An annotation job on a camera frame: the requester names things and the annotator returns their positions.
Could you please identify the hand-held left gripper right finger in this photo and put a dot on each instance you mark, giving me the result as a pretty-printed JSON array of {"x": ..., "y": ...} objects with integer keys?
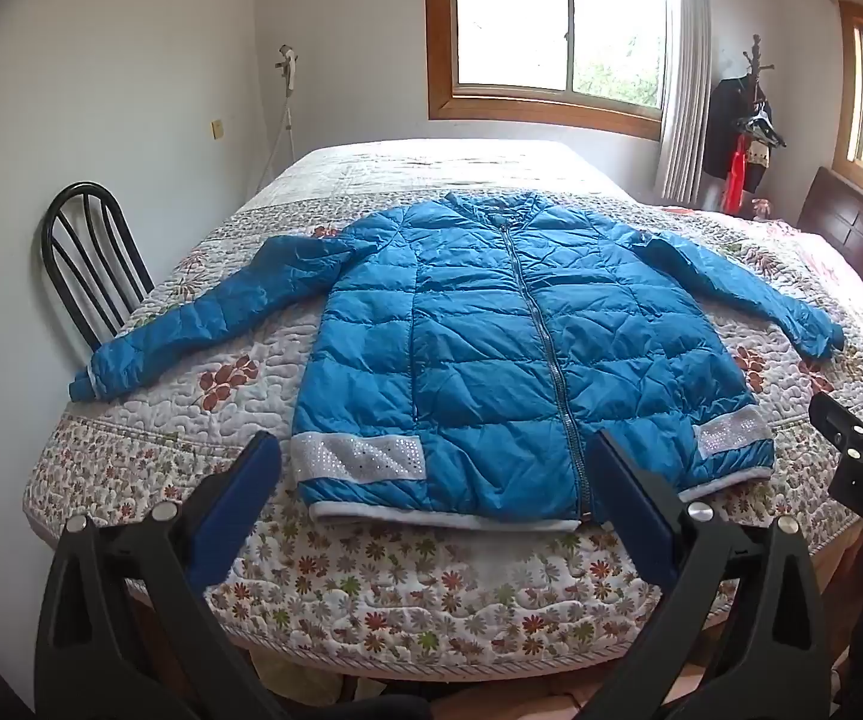
[{"x": 633, "y": 510}]

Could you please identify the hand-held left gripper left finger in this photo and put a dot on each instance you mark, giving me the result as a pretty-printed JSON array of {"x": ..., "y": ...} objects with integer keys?
[{"x": 240, "y": 510}]

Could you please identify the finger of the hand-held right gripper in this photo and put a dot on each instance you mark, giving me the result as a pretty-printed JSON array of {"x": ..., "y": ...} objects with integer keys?
[{"x": 843, "y": 427}]

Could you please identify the blue puffer jacket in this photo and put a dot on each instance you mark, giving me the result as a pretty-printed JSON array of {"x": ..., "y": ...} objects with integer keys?
[{"x": 476, "y": 352}]

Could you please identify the dark wooden headboard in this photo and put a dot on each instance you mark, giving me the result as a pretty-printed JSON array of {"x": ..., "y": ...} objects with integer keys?
[{"x": 851, "y": 229}]

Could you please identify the red hanging item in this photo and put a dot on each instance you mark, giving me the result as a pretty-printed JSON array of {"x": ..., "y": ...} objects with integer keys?
[{"x": 735, "y": 172}]

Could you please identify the black metal chair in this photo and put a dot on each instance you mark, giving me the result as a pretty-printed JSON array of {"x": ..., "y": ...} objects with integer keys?
[{"x": 88, "y": 187}]

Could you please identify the wooden coat rack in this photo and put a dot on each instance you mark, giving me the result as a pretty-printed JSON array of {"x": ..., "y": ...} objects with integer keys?
[{"x": 757, "y": 60}]

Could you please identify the white pleated curtain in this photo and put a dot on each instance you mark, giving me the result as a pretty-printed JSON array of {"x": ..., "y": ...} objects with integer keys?
[{"x": 690, "y": 90}]

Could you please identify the floral quilted bedspread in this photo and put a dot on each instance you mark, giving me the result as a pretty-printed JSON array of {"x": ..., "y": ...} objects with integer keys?
[{"x": 416, "y": 172}]

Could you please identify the large wooden framed window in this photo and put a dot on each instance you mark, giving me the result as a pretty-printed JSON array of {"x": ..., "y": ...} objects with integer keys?
[{"x": 506, "y": 22}]

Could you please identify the white wall device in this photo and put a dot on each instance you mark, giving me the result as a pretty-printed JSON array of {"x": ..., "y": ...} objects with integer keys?
[{"x": 289, "y": 64}]

